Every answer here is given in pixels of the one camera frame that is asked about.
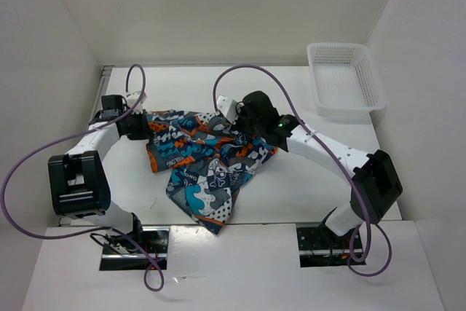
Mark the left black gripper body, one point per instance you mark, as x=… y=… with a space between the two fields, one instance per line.
x=135 y=126

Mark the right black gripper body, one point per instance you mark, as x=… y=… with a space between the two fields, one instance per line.
x=245 y=124

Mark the patterned blue orange shorts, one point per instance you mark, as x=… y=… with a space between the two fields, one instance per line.
x=208 y=160

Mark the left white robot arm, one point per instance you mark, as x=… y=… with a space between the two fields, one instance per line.
x=78 y=183

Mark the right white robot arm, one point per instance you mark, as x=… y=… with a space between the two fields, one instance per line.
x=375 y=185

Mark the white plastic basket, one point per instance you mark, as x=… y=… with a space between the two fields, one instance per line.
x=345 y=81

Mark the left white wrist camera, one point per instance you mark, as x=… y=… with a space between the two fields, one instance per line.
x=135 y=102

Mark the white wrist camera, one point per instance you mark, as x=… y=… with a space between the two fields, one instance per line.
x=135 y=102
x=228 y=108

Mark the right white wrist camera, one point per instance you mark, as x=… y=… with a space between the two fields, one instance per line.
x=228 y=108

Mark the aluminium table edge rail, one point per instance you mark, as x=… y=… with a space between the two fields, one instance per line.
x=101 y=82

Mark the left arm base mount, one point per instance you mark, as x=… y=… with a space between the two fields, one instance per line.
x=119 y=254

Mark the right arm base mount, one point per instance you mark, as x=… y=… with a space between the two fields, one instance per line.
x=315 y=250

